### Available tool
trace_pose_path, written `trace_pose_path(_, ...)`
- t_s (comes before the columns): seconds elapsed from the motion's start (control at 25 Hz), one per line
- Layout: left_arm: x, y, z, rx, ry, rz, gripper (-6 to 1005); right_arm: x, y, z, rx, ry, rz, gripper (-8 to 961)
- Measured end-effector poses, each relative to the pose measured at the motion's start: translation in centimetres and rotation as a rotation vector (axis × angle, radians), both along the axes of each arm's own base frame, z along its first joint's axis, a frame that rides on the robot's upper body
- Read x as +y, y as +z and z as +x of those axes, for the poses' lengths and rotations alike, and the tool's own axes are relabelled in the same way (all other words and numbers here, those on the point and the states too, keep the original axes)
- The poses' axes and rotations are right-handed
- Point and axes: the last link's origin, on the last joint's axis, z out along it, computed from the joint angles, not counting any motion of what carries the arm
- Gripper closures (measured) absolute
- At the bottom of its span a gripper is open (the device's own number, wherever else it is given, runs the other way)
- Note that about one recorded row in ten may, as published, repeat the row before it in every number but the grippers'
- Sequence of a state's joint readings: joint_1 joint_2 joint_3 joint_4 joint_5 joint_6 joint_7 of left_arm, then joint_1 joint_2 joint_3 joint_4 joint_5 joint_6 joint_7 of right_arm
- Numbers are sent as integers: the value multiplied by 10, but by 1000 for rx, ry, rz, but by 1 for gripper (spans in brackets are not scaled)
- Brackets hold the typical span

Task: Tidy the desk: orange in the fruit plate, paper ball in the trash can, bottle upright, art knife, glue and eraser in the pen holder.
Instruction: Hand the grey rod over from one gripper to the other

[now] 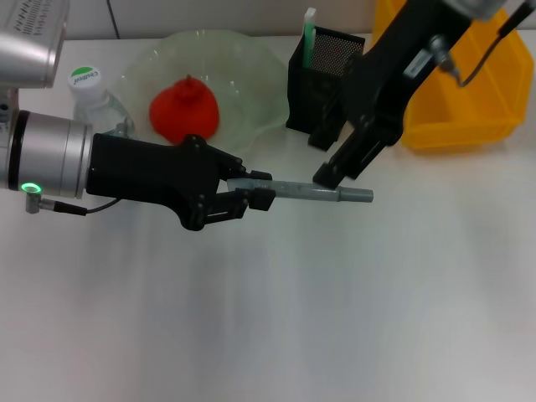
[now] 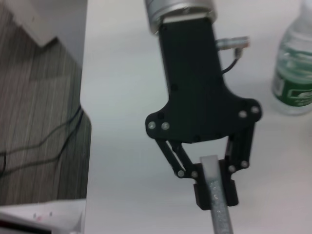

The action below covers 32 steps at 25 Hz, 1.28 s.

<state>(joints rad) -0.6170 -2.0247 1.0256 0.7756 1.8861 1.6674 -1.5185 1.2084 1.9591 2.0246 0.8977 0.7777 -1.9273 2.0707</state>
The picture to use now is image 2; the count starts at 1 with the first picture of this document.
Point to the green label water bottle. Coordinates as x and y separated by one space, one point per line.
295 73

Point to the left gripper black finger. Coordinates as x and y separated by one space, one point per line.
241 151
200 192

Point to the white equipment panel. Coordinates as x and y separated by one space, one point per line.
48 214

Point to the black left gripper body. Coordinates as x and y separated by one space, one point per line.
195 97

